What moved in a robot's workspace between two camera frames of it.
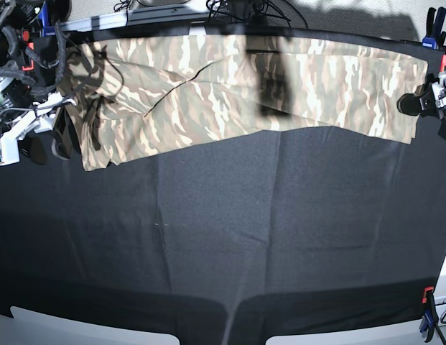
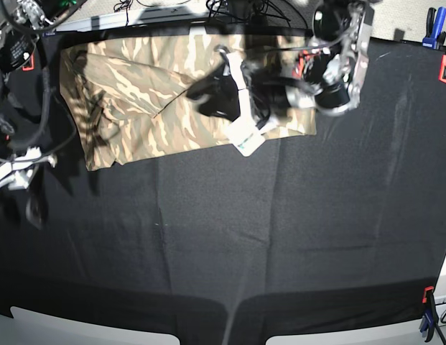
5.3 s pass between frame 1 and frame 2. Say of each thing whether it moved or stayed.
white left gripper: moved
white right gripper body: moved
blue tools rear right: stayed
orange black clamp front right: stayed
